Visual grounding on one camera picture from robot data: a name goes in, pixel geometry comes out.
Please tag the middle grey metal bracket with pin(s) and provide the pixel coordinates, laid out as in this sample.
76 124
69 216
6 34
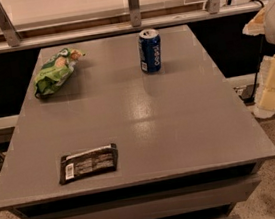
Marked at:
135 12

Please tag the green chip bag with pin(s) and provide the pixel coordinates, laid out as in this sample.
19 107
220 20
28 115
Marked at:
55 72

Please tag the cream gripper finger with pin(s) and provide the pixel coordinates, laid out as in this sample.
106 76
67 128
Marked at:
265 95
256 25

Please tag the grey drawer cabinet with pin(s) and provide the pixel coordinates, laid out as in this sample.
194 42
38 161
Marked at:
203 195

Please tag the left grey metal bracket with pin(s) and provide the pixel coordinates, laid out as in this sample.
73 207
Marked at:
8 30

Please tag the dark brown snack bar wrapper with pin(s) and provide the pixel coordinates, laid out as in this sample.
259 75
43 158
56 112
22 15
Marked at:
88 163

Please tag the blue pepsi can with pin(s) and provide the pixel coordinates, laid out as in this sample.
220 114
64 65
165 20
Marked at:
149 50

